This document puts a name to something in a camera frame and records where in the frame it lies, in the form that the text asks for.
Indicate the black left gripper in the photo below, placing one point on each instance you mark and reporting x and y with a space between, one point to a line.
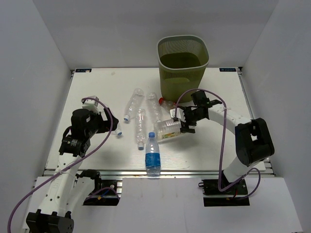
106 125

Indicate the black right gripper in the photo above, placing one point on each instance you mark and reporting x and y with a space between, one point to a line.
185 125

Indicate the clear square bottle yellow label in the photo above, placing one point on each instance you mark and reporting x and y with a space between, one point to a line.
167 129

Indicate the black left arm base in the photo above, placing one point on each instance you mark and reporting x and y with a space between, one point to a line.
104 192

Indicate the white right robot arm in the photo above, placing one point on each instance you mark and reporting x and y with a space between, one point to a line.
253 142

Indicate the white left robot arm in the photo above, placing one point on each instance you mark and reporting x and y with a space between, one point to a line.
69 188

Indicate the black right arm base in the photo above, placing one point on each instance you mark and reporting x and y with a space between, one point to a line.
232 197

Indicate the green mesh waste bin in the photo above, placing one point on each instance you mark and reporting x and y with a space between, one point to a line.
182 61

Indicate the crushed bottle red label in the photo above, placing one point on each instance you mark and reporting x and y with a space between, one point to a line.
167 105

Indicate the clear bottle under left gripper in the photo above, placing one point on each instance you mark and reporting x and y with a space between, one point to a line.
117 131

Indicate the clear ribbed bottle blue cap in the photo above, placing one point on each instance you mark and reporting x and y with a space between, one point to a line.
154 108

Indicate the clear slim bottle white cap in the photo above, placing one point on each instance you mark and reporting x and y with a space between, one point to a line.
140 128

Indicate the clear bottle blue label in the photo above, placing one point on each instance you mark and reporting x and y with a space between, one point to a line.
152 156

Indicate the clear bottle far left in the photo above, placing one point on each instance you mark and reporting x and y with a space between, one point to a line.
133 104

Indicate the blue sticker left corner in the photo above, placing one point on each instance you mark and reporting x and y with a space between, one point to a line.
83 70

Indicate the blue sticker corner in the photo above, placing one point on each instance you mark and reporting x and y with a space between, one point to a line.
83 70
226 69

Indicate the blue sticker right corner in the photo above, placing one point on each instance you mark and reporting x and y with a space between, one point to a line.
226 69

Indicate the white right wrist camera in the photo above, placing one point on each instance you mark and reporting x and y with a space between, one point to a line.
177 114

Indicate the aluminium table edge rail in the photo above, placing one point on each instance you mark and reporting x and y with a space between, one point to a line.
163 173

